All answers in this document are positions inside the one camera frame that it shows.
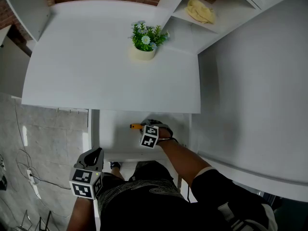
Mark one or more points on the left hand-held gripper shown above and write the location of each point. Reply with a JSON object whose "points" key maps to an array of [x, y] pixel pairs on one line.
{"points": [[84, 183]]}

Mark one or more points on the orange screwdriver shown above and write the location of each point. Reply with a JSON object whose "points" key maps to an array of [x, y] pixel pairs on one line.
{"points": [[135, 126]]}

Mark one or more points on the person's right forearm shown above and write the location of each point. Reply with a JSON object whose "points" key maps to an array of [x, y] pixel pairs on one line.
{"points": [[183, 160]]}

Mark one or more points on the white drawer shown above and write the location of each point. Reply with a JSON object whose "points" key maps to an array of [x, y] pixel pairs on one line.
{"points": [[120, 141]]}

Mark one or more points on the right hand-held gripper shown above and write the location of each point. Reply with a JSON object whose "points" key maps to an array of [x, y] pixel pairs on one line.
{"points": [[149, 137]]}

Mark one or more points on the small black device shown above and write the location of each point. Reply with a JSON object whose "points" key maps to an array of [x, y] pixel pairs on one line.
{"points": [[3, 183]]}

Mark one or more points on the white desk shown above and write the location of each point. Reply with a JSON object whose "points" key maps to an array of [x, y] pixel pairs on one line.
{"points": [[84, 76]]}

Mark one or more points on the yellow cloth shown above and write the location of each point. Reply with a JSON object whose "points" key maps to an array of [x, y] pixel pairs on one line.
{"points": [[199, 12]]}

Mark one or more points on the person's left forearm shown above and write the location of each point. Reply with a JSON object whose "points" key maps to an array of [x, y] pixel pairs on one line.
{"points": [[81, 215]]}

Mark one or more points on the person's black clothing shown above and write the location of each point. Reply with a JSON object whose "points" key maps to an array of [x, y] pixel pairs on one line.
{"points": [[156, 213]]}

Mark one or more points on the white side shelf unit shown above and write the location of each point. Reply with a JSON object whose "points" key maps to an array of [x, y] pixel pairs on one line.
{"points": [[12, 76]]}

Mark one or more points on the green plant in cream pot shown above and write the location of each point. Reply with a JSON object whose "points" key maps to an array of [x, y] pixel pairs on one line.
{"points": [[142, 54]]}

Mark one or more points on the person's left shoe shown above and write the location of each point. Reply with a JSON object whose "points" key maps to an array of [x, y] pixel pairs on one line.
{"points": [[115, 165]]}

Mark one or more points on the white power strip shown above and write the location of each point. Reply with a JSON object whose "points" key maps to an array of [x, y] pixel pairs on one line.
{"points": [[31, 177]]}

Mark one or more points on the person's right hand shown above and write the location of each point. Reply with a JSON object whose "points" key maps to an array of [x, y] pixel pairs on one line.
{"points": [[165, 133]]}

